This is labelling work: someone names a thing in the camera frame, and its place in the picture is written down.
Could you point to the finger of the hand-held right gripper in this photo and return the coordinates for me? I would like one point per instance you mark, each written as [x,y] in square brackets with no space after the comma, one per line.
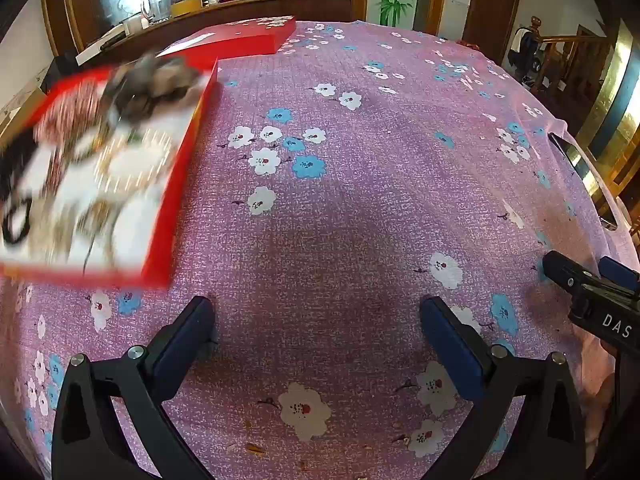
[565,270]
[620,272]

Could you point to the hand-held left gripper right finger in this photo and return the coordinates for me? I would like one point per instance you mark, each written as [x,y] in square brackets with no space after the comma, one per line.
[452,347]

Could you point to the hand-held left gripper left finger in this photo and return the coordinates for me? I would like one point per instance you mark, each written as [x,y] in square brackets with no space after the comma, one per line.
[182,345]

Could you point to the red jewelry box tray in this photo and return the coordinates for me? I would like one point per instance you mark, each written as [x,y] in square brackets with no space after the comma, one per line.
[182,170]

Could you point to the black phone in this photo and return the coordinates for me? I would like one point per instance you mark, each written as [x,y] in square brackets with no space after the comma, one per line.
[567,147]

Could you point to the purple floral tablecloth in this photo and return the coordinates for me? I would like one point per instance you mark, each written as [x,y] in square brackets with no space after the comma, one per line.
[350,210]

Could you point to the gold pillar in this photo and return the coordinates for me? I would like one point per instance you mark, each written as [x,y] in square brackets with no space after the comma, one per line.
[612,95]

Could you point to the wooden stair railing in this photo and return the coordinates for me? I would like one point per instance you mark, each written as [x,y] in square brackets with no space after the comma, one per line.
[565,60]

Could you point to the black hair clip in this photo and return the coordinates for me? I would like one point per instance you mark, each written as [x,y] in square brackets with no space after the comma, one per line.
[12,170]

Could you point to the red striped fabric piece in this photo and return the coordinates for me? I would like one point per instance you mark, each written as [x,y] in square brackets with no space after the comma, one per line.
[65,110]

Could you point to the brown fur hair scrunchies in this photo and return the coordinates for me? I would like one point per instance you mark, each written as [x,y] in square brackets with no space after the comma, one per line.
[150,82]

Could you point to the brown wooden door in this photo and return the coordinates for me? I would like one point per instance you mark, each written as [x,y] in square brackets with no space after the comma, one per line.
[492,10]

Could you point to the white flat box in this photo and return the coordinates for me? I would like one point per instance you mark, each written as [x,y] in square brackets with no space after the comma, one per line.
[100,50]

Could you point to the red box lid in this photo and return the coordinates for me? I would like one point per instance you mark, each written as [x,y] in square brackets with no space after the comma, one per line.
[240,40]

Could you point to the wooden sideboard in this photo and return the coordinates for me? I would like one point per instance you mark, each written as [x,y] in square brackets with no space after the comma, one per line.
[200,17]

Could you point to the yellow box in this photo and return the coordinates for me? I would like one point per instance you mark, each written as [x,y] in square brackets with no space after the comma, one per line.
[187,6]

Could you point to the glass jar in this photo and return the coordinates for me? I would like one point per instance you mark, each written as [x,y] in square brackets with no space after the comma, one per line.
[147,7]

